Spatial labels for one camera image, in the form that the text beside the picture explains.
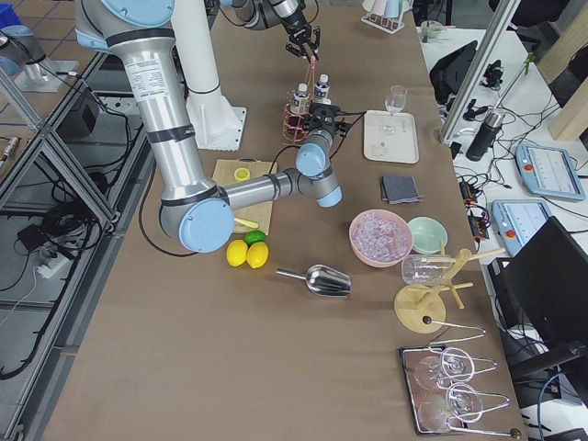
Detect wooden cutting board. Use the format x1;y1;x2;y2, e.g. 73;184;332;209
212;159;277;234

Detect dark grey folded cloth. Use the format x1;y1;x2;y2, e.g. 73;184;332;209
380;175;422;204

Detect aluminium frame post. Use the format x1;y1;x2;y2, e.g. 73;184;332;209
439;0;520;145

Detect copper wire bottle basket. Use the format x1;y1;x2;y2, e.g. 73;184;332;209
282;56;319;145

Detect pink bowl with ice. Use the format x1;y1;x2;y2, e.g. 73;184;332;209
348;209;413;268

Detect mirror tray with glasses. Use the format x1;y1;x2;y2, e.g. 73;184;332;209
399;325;522;440

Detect yellow lemon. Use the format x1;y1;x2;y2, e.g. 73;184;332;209
246;242;269;269
226;239;248;267

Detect wooden mug tree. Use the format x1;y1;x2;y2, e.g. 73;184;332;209
393;248;505;334

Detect clear glass jar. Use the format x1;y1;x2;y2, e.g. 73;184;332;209
401;254;455;286

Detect half lemon slice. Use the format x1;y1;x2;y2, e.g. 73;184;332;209
233;167;251;182

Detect metal ice scoop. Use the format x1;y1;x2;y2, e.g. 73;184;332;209
276;265;352;299

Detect yellow plastic knife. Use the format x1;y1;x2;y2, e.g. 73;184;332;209
234;217;259;230

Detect green lime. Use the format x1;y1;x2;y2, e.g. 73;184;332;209
243;230;266;246

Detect black monitor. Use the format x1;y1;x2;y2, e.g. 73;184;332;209
498;217;587;357

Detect white cup rack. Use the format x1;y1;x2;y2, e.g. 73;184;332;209
361;0;412;34

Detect black thermos bottle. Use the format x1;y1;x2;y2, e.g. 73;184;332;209
466;108;504;162

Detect black equipment case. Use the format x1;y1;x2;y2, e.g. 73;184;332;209
429;40;478;105

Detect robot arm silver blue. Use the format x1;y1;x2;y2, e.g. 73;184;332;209
74;1;342;253
220;0;321;62

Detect green small bowl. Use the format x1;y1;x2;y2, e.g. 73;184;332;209
408;217;448;254

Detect cream rectangular tray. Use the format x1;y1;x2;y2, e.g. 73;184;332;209
363;110;419;164

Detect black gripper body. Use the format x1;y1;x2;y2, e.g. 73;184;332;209
284;22;321;54
302;103;349;137

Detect clear wine glass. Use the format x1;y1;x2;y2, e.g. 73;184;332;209
384;85;407;134

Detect tea bottle middle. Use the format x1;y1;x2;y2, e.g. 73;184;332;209
313;73;331;105

